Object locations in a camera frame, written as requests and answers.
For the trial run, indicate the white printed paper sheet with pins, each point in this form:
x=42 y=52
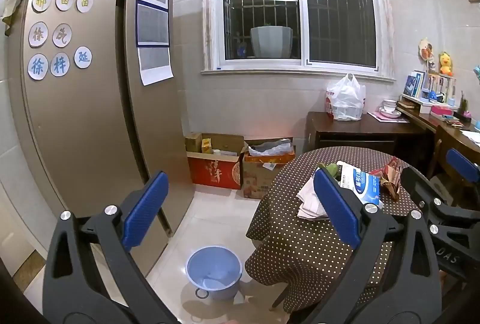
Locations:
x=154 y=65

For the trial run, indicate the red cardboard box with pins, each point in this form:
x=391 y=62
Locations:
x=213 y=172

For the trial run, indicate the brown cardboard box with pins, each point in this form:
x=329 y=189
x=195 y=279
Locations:
x=258 y=177

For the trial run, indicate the cartoon wall ornament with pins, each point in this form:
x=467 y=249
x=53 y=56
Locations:
x=425 y=50

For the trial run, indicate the white plastic bag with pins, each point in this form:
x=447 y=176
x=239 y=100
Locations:
x=347 y=98

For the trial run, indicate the wooden chair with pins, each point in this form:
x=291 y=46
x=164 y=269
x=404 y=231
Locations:
x=450 y=140

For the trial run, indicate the silver refrigerator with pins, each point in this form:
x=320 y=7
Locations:
x=93 y=121

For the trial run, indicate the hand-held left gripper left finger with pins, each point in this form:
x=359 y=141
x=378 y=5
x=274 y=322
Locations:
x=148 y=204

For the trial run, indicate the dark wooden desk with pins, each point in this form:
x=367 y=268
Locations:
x=356 y=130

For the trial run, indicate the small brown carton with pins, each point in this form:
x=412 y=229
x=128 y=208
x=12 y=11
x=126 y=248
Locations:
x=193 y=142

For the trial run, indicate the small yellow box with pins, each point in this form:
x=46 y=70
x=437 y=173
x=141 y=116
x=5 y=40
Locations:
x=206 y=146

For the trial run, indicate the grey plastic bag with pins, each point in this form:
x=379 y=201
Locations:
x=270 y=148

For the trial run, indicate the row of books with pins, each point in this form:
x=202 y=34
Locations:
x=414 y=83

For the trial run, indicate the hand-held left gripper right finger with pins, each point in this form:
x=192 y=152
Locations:
x=333 y=200

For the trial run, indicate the pink mat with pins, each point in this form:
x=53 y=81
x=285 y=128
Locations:
x=378 y=116

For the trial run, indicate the brown polka dot tablecloth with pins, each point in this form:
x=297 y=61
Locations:
x=285 y=196

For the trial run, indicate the blue plastic bucket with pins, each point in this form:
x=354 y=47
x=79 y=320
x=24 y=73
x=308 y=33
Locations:
x=213 y=264

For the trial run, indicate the pink box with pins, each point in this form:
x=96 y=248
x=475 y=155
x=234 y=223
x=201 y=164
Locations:
x=442 y=110

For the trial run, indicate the white paper pile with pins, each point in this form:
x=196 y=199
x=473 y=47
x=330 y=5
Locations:
x=309 y=200

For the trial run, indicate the yellow duck toy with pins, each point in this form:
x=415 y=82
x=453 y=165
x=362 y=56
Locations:
x=445 y=65

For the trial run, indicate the white flower pot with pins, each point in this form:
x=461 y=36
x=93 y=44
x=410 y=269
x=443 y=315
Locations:
x=270 y=42

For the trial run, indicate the green vegetable leaves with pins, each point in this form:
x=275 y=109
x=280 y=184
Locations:
x=332 y=170

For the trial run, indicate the small teal fan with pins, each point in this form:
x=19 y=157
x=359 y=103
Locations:
x=477 y=71

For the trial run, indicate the blue white packet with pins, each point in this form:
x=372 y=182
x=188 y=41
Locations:
x=365 y=185

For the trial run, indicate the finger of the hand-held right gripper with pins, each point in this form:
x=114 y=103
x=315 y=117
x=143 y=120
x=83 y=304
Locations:
x=461 y=163
x=420 y=183

